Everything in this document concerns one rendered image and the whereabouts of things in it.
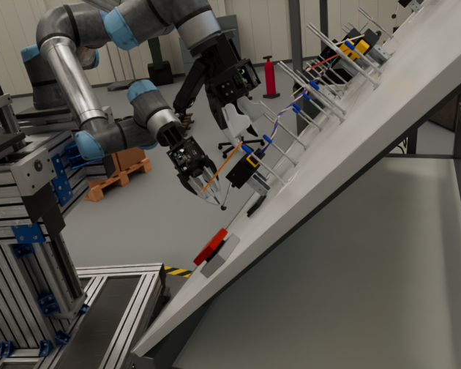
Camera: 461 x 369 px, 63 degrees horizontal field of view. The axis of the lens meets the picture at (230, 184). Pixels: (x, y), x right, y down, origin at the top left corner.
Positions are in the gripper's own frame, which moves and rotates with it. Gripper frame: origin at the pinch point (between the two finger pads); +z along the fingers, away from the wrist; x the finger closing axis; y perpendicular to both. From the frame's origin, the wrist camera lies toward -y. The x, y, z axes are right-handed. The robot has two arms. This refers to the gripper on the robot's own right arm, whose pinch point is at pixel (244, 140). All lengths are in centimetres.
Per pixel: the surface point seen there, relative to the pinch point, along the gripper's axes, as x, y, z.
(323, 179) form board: -31.5, 24.3, 0.7
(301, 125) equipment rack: 91, -23, 21
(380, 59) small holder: 19.3, 26.2, -1.3
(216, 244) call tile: -27.1, 3.3, 7.5
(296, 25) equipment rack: 91, -7, -18
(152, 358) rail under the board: -31.9, -19.5, 24.8
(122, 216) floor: 130, -209, 46
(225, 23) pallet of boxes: 740, -334, -113
